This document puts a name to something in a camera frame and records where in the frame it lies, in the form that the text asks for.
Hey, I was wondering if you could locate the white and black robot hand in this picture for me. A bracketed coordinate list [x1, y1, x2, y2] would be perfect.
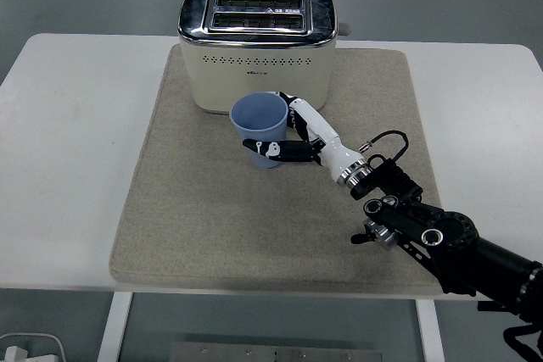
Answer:
[242, 90, 368, 183]

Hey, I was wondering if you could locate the light blue plastic cup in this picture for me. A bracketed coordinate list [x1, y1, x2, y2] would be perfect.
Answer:
[228, 91, 288, 170]

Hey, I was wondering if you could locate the cream and chrome toaster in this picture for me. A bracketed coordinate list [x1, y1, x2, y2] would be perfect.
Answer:
[176, 0, 353, 118]

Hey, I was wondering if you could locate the beige fabric table mat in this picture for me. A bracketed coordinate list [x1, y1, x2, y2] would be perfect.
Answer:
[109, 46, 460, 295]

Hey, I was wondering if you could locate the white table leg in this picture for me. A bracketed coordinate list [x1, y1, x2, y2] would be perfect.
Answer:
[96, 292, 135, 362]
[414, 298, 446, 362]

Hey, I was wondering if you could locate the grey metal plate with screws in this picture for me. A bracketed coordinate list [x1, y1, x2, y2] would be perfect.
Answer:
[169, 340, 385, 362]

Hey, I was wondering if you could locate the white plug block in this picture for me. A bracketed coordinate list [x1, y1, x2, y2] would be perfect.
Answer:
[3, 345, 31, 362]

